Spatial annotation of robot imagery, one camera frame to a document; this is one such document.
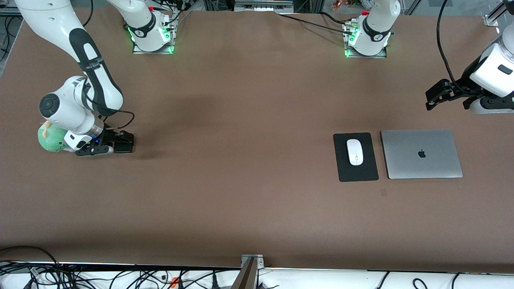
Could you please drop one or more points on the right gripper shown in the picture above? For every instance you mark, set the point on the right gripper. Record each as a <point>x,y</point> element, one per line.
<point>109,137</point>

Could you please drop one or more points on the dark frame post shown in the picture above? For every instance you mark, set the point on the dark frame post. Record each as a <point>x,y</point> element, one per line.
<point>245,279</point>

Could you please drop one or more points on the black phone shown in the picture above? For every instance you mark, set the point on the black phone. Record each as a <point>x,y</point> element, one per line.
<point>124,149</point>

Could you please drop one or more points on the green dinosaur plush toy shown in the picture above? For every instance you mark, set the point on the green dinosaur plush toy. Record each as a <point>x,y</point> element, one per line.
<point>50,140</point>

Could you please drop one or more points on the silver frame bracket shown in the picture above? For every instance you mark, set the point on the silver frame bracket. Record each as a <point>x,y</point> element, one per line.
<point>252,260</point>

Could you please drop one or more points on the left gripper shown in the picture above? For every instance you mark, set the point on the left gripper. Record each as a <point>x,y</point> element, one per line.
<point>467,82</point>

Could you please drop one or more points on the black mouse pad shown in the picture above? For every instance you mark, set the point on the black mouse pad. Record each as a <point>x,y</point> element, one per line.
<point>341,172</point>

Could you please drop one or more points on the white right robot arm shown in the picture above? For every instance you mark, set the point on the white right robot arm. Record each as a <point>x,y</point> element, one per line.
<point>48,16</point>

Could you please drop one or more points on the white computer mouse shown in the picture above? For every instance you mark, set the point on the white computer mouse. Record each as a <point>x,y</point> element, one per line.
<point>355,152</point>

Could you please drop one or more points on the silver closed laptop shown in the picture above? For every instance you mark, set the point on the silver closed laptop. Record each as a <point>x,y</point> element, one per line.
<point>421,164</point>

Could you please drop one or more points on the silver box at table edge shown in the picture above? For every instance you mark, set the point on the silver box at table edge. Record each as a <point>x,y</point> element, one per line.
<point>261,6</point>

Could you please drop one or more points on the aluminium corner profile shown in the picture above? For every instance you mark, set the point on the aluminium corner profile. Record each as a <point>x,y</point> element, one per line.
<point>8,12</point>
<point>492,19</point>

